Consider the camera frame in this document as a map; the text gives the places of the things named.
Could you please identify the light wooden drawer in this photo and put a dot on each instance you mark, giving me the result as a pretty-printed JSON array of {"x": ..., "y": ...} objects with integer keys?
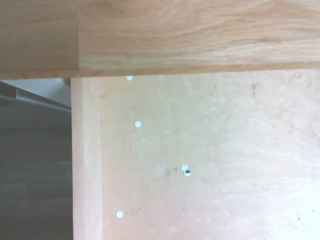
[{"x": 200, "y": 150}]

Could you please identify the white round sticker black mark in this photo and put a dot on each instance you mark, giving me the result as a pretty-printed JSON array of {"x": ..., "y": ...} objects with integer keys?
[{"x": 187, "y": 173}]

